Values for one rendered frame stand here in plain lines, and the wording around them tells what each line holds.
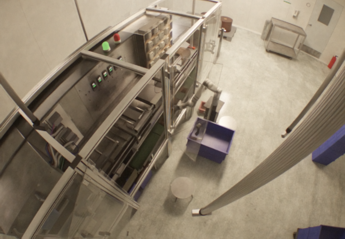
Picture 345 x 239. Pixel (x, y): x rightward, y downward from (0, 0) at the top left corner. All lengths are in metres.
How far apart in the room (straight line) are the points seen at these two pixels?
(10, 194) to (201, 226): 2.19
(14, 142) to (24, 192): 0.40
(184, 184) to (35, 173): 1.77
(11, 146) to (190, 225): 2.21
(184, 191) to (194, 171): 0.46
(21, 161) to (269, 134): 3.41
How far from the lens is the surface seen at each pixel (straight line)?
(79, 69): 1.56
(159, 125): 2.24
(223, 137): 2.76
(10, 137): 1.50
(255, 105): 3.67
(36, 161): 1.23
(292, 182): 3.25
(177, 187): 2.37
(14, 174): 1.34
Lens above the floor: 2.56
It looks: 53 degrees down
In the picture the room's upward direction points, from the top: straight up
